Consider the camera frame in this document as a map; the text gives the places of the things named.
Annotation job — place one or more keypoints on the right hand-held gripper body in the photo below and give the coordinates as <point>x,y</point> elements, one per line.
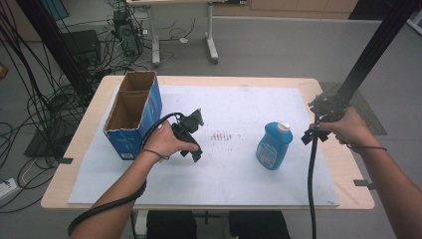
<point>326,109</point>

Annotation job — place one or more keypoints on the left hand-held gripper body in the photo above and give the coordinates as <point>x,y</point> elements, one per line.
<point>187,122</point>

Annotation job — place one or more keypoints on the blue bottle with white cap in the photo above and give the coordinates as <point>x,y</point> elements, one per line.
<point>272,149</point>

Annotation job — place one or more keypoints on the blue cardboard box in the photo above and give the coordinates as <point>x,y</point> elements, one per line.
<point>149,109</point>

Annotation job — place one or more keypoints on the person's left hand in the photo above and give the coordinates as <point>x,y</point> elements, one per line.
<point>164,141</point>

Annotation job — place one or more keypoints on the person's right hand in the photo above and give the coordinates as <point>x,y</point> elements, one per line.
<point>353,131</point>

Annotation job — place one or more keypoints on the white table mat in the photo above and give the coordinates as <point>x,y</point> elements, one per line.
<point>215,179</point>

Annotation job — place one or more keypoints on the black wrist band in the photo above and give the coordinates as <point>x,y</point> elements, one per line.
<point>368,147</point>
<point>156,152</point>

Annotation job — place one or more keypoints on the dark grey floor mat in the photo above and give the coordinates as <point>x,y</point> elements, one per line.
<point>368,116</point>

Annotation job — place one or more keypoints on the wooden table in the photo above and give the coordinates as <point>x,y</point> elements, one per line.
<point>232,80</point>

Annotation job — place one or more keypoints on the black table clip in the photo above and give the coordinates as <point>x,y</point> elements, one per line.
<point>363,183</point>
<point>65,160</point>

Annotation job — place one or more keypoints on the person's left leg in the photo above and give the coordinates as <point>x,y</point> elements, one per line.
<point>170,225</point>

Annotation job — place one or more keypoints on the person's leg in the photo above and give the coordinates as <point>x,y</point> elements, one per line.
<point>258,225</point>
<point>170,225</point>

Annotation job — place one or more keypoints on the white plug on floor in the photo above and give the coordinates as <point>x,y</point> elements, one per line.
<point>183,40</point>

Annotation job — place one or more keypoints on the black slanted metal stand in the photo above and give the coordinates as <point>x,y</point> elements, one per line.
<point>381,40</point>

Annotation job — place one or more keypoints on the person's right leg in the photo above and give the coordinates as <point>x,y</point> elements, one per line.
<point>258,225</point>

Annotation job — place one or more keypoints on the black computer tower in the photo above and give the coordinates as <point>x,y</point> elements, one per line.
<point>127,36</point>

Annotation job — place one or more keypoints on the black box on floor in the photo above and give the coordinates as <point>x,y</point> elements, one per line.
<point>81,46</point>

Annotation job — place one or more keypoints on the black floor plate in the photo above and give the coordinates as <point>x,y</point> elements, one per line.
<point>43,146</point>

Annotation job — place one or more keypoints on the teal panel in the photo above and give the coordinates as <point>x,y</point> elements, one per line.
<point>54,8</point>

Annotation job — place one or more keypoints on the white power strip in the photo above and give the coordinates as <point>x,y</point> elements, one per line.
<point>6,189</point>

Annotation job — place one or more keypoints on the white desk frame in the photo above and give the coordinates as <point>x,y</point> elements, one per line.
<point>155,40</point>

